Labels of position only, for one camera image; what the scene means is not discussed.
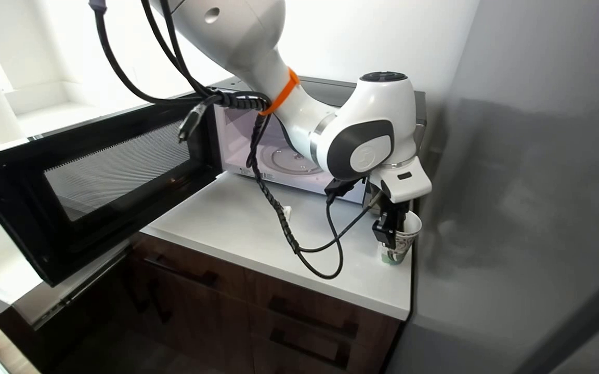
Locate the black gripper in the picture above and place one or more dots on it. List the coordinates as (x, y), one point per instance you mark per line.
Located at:
(392, 213)

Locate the white printed paper cup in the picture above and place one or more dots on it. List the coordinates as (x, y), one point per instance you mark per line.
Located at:
(413, 226)

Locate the glass microwave turntable plate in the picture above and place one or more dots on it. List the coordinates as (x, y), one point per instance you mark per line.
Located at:
(285, 162)

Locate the black glass microwave door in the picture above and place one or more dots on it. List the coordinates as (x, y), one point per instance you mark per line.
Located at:
(15, 201)

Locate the dark wooden drawer cabinet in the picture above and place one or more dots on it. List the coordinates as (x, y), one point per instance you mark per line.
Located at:
(229, 313)

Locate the wooden robot cart board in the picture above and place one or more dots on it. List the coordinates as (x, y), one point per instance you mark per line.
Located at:
(0, 345)

